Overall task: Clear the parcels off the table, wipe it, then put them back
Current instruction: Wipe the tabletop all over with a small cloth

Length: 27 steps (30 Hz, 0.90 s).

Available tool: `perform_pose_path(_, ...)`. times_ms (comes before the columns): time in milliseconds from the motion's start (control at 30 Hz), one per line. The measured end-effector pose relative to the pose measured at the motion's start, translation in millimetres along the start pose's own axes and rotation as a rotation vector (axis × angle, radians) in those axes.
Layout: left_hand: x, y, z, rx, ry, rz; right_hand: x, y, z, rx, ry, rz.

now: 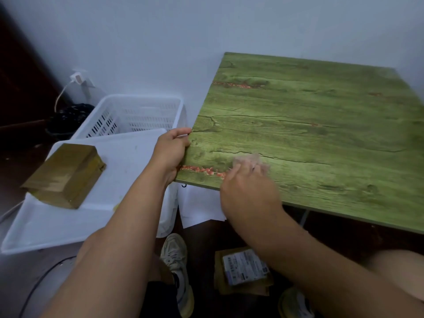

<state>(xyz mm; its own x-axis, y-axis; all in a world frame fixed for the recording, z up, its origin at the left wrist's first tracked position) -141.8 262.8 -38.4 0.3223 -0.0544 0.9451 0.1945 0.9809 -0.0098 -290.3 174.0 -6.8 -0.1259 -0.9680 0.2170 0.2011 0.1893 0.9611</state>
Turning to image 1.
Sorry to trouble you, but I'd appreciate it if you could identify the white perforated plastic basket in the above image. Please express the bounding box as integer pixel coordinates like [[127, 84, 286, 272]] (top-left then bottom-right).
[[70, 94, 185, 141]]

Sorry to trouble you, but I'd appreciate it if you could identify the person's right hand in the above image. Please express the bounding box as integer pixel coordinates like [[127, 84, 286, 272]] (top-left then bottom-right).
[[220, 155, 283, 235]]

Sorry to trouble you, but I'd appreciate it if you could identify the clear plastic wrapper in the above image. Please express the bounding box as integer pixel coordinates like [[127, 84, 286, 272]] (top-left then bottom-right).
[[232, 152, 271, 173]]

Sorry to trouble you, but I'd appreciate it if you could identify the person's right leg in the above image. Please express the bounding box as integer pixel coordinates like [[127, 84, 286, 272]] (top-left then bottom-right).
[[364, 250, 424, 303]]

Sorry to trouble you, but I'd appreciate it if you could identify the person's right forearm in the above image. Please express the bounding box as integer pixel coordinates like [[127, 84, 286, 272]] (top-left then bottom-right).
[[233, 206, 424, 318]]

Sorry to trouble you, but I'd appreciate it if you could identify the person's left hand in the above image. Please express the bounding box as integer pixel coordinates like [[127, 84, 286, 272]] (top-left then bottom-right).
[[148, 128, 192, 188]]

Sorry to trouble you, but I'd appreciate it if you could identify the brown parcel with white label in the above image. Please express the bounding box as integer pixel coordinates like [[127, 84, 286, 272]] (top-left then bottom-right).
[[214, 248, 274, 297]]

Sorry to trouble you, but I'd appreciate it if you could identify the person's left white sneaker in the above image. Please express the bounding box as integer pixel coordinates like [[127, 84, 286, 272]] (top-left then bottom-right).
[[160, 233, 195, 318]]

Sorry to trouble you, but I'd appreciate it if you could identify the white paper sheet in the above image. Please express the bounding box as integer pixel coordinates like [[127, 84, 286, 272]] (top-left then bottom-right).
[[178, 184, 228, 229]]

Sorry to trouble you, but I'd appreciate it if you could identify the white charger cable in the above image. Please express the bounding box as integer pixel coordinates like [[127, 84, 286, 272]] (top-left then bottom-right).
[[54, 79, 75, 113]]

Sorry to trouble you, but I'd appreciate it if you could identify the person's left forearm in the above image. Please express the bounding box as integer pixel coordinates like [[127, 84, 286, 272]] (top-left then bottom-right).
[[40, 164, 170, 318]]

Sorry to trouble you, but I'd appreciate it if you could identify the black bin with bag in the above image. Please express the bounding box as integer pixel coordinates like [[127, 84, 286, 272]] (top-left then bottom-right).
[[45, 103, 95, 142]]

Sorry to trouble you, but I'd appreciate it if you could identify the person's white sneaker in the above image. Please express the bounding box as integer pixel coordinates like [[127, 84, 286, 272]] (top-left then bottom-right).
[[160, 233, 195, 318], [278, 287, 316, 318]]

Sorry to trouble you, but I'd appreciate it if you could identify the black cable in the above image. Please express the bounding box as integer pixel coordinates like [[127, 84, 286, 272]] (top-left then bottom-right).
[[18, 255, 77, 318]]

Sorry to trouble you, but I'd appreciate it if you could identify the white plastic tray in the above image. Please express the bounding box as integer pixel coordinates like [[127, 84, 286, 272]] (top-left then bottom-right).
[[0, 128, 179, 256]]

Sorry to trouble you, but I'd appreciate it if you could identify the person's right white sneaker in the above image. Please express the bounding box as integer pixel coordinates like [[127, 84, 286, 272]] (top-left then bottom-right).
[[278, 287, 316, 318]]

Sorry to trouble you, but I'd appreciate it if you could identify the brown cardboard box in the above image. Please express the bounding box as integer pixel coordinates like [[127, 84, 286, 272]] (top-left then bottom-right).
[[20, 143, 107, 210]]

